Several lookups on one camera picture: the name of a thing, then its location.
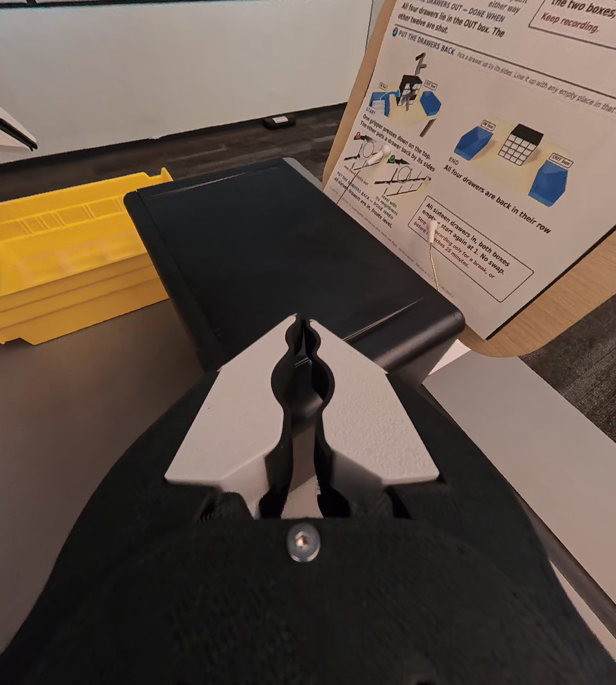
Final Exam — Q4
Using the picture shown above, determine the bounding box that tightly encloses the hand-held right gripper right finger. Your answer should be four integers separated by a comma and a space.
302, 319, 441, 517

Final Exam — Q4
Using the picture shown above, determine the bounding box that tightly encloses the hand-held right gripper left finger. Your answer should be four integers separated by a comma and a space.
164, 315, 305, 519

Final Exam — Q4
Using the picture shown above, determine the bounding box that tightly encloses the black drawer cabinet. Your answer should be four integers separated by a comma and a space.
122, 157, 467, 387

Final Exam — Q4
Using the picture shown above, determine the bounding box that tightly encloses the yellow plastic bin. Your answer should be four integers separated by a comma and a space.
0, 167, 176, 347

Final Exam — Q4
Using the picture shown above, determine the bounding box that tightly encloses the white-tipped wire page holder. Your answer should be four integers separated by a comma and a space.
424, 217, 443, 293
332, 144, 393, 208

